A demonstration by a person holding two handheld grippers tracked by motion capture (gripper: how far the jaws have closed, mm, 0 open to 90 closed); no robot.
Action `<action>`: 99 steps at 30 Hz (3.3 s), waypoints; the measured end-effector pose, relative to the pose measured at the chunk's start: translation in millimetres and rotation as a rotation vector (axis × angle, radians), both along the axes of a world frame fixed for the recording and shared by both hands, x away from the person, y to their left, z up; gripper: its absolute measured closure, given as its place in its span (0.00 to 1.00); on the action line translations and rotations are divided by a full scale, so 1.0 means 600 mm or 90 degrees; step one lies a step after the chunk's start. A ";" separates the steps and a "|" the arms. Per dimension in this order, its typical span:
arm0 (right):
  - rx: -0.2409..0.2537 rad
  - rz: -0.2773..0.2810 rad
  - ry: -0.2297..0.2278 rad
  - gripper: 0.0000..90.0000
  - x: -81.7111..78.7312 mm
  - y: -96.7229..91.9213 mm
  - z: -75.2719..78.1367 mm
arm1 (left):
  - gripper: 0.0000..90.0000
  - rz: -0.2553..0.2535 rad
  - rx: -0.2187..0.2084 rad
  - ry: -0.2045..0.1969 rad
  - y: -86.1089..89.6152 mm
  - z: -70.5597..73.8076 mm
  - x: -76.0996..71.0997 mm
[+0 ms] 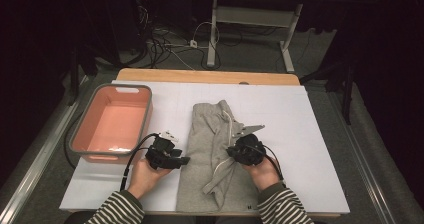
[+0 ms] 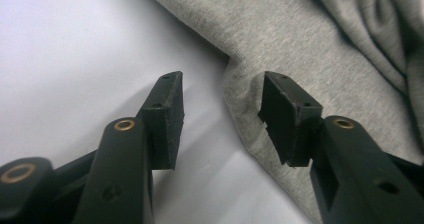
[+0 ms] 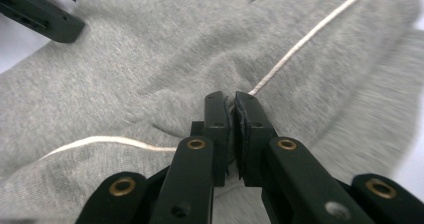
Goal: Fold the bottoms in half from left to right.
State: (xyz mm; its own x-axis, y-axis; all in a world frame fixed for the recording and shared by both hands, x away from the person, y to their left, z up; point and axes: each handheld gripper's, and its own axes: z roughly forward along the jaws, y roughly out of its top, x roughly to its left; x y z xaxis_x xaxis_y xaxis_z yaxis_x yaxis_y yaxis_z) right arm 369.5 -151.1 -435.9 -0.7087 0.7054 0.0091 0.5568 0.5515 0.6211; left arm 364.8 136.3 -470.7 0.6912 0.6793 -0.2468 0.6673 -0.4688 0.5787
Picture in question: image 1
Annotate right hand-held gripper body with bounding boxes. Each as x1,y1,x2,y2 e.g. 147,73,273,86
229,124,268,167

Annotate pink basket with grey rim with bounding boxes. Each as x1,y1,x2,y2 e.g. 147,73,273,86
68,83,154,165

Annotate metal floor rail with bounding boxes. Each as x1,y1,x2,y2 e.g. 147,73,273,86
0,75,89,224
328,90,398,224

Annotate bundle of black floor cables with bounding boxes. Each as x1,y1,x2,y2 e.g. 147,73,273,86
133,3,223,71

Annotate person's left hand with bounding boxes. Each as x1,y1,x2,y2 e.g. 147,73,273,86
127,158,173,200

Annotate right hand-held gripper black cable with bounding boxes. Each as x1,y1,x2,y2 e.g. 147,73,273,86
259,145,284,182

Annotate black metal stand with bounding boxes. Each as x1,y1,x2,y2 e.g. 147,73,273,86
66,43,99,107
299,48,356,125

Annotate white-legged wooden desk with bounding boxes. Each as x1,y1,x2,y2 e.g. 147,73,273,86
199,0,348,73

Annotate white cable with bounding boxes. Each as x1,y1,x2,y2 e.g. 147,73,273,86
166,20,221,72

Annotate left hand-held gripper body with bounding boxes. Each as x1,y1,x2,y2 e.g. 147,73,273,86
145,130,183,171

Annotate black floor cable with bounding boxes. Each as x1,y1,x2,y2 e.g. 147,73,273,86
63,113,84,171

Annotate light wooden table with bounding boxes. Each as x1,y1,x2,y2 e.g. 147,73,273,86
116,67,301,86

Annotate grey drawstring shorts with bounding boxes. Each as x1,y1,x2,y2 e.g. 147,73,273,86
175,99,264,213

